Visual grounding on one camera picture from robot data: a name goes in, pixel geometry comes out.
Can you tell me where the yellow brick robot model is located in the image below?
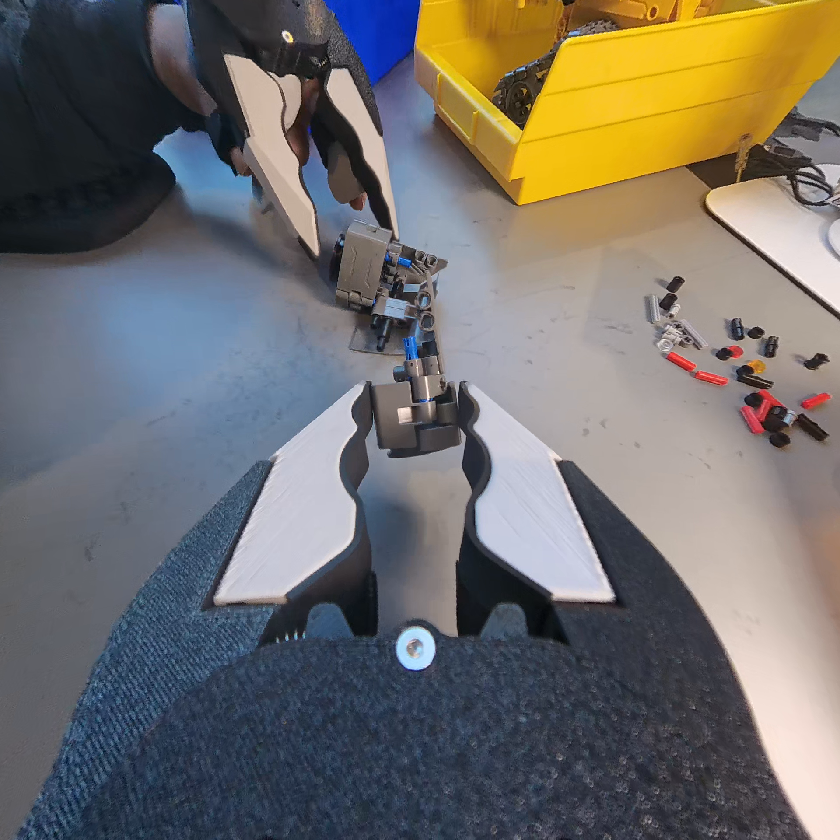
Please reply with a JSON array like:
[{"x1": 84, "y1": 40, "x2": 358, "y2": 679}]
[{"x1": 491, "y1": 0, "x2": 742, "y2": 129}]

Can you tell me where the grey desk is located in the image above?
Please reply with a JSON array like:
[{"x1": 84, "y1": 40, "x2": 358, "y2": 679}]
[{"x1": 0, "y1": 52, "x2": 840, "y2": 840}]

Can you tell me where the white booklet stand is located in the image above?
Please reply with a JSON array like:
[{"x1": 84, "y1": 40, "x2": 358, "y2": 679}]
[{"x1": 704, "y1": 163, "x2": 840, "y2": 316}]

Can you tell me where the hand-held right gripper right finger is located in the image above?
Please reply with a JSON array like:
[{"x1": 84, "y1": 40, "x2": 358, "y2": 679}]
[{"x1": 456, "y1": 382, "x2": 618, "y2": 634}]

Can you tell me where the grey brick wheel assembly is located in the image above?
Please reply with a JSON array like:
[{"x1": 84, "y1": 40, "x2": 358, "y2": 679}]
[{"x1": 371, "y1": 377, "x2": 462, "y2": 459}]

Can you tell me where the black cable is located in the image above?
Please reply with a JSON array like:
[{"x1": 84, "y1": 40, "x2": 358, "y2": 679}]
[{"x1": 735, "y1": 108, "x2": 840, "y2": 207}]

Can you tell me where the blue plastic bin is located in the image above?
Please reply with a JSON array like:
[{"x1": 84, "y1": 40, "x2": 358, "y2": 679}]
[{"x1": 325, "y1": 0, "x2": 421, "y2": 86}]

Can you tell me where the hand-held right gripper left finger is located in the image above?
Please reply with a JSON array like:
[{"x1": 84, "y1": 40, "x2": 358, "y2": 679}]
[{"x1": 213, "y1": 382, "x2": 378, "y2": 634}]

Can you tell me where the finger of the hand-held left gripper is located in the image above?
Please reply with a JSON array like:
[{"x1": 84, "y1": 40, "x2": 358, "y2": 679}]
[
  {"x1": 325, "y1": 67, "x2": 401, "y2": 242},
  {"x1": 223, "y1": 54, "x2": 322, "y2": 260}
]

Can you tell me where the pile of small brick parts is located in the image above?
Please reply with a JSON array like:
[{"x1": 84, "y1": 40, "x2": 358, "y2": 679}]
[{"x1": 646, "y1": 276, "x2": 833, "y2": 449}]

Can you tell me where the person's left hand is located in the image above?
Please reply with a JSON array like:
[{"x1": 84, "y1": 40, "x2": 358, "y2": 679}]
[{"x1": 150, "y1": 3, "x2": 367, "y2": 212}]

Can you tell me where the yellow plastic bin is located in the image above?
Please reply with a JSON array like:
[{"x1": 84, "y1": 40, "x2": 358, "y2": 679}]
[{"x1": 413, "y1": 0, "x2": 840, "y2": 206}]

